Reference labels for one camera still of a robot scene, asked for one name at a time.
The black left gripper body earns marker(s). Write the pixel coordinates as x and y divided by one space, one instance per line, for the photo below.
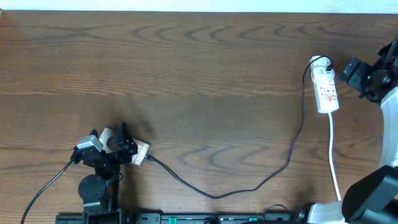
117 161

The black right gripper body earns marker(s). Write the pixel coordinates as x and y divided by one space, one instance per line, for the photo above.
362 76

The white USB charger adapter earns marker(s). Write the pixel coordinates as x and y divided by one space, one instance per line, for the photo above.
321 68

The white power strip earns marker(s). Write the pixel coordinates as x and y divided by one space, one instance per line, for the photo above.
325 90

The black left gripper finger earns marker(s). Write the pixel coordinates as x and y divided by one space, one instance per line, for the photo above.
125 141
94 133

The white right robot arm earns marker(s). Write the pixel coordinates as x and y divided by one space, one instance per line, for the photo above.
372 199

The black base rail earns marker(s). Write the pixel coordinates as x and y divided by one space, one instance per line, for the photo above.
156 218

